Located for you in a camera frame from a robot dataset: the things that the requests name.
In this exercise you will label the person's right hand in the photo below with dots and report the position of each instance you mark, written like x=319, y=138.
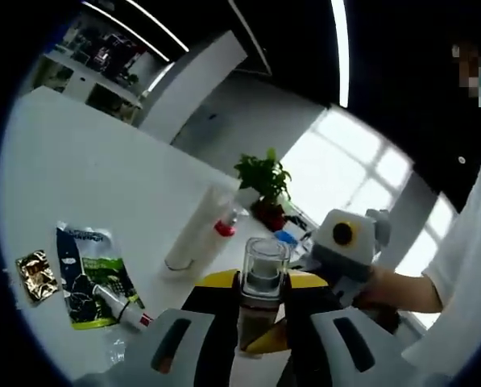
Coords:
x=379, y=310

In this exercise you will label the large white skincare tube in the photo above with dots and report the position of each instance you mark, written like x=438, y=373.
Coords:
x=200, y=230

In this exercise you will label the green potted plant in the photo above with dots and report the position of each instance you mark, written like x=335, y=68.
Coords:
x=264, y=177

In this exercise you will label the tall white pump skincare bottle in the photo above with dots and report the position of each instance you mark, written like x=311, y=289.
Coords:
x=224, y=230

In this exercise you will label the gold foil skincare sachet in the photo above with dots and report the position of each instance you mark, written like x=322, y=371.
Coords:
x=36, y=278

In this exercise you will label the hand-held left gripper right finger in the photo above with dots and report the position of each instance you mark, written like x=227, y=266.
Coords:
x=308, y=342

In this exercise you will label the green black skincare sachet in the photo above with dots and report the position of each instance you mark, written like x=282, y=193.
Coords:
x=83, y=274

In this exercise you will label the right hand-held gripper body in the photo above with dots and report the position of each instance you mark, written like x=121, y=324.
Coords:
x=357, y=250

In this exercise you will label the blue tissue box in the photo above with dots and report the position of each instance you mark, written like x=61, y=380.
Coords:
x=286, y=237

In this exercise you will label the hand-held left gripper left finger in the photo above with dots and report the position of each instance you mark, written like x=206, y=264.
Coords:
x=208, y=342

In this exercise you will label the dark red pot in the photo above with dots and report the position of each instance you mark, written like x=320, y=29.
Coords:
x=270, y=215

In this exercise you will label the small white skincare bottle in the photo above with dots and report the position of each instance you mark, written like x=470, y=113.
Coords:
x=123, y=306
x=264, y=258

